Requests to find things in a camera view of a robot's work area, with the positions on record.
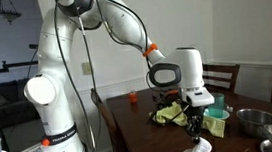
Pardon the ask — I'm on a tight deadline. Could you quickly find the hanging chandelier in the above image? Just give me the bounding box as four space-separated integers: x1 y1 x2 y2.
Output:
0 0 24 28

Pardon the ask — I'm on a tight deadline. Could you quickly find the green cloth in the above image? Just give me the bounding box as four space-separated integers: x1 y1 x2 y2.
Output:
150 96 228 146

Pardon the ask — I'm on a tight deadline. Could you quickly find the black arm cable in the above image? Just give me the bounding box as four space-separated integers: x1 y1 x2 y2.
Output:
94 0 153 75

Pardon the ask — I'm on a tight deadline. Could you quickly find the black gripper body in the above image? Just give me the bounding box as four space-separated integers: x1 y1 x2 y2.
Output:
181 104 208 128

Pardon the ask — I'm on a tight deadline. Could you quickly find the teal plastic cup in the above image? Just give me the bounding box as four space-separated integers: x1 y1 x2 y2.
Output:
205 91 228 120

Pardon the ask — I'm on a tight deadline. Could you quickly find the orange juice bottle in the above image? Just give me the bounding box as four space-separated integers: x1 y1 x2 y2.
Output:
127 90 140 105

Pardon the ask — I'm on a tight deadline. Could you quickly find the dark sofa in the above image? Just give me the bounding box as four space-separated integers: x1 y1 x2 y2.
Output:
0 76 43 129

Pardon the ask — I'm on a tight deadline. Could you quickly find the steel pot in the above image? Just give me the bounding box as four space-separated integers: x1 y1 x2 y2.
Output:
235 105 272 151

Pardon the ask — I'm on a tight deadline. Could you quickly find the wall light switch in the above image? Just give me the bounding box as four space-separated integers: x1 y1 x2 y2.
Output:
80 60 94 76

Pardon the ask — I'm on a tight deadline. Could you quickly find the teal bowl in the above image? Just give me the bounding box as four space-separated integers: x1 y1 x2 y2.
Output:
201 105 232 123

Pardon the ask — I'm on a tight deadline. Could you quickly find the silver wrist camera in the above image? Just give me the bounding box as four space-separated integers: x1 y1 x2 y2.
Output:
178 85 216 110

